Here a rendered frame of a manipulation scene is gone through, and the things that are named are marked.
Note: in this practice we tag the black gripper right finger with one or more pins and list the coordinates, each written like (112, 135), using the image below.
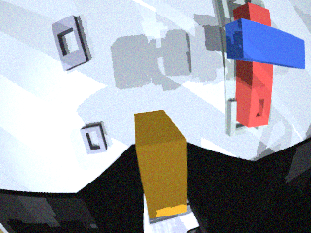
(229, 194)

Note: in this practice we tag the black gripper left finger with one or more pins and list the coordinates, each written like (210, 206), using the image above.
(111, 203)

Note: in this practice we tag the yellow block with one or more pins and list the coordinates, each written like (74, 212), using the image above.
(161, 150)

